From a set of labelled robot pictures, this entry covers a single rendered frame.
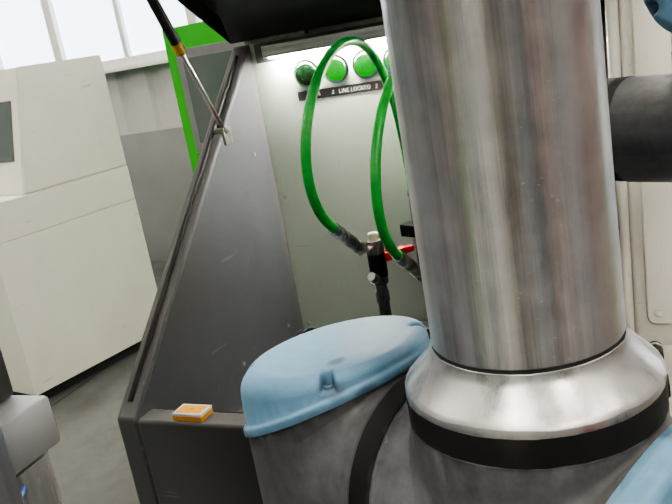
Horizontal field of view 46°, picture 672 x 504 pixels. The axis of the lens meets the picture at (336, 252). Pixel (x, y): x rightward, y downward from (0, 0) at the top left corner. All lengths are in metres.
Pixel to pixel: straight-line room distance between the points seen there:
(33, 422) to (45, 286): 3.48
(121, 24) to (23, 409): 5.62
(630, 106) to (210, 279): 0.93
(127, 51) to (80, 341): 2.61
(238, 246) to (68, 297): 2.69
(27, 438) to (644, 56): 0.88
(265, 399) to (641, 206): 0.77
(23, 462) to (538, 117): 0.37
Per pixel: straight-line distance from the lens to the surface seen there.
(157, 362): 1.26
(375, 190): 1.01
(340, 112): 1.49
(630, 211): 1.13
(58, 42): 6.42
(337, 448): 0.42
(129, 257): 4.31
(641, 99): 0.58
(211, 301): 1.37
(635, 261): 1.13
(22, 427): 0.53
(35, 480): 0.54
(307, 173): 1.02
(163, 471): 1.24
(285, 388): 0.43
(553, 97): 0.31
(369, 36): 1.42
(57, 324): 4.06
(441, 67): 0.30
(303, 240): 1.59
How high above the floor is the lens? 1.44
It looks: 15 degrees down
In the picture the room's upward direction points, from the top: 10 degrees counter-clockwise
